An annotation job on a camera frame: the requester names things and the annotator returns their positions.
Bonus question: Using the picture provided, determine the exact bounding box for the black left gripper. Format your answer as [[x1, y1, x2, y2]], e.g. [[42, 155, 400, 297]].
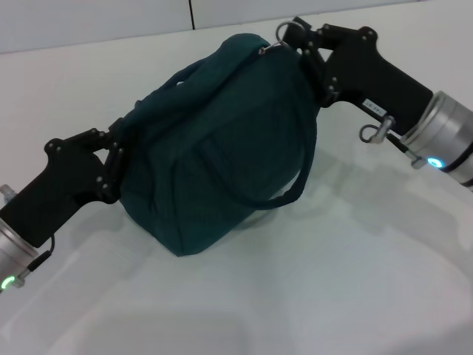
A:
[[0, 118, 129, 249]]

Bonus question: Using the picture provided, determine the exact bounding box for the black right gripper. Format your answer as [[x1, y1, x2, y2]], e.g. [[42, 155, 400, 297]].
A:
[[279, 16, 433, 135]]

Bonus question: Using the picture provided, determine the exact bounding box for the clear zipper pull ring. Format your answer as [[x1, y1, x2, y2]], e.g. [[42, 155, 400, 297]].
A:
[[274, 18, 301, 47]]

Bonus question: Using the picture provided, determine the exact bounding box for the teal fabric zipper bag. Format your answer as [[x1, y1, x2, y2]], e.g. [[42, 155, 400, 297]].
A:
[[118, 32, 319, 258]]

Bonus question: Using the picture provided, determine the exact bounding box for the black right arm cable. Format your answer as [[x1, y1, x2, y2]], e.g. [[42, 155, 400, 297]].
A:
[[359, 115, 424, 169]]

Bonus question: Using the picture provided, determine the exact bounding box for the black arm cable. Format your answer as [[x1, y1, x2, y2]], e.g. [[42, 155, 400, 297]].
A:
[[359, 115, 424, 169], [16, 234, 57, 288]]

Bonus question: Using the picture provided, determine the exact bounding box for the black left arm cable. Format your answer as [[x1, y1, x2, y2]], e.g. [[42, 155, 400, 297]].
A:
[[16, 234, 57, 288]]

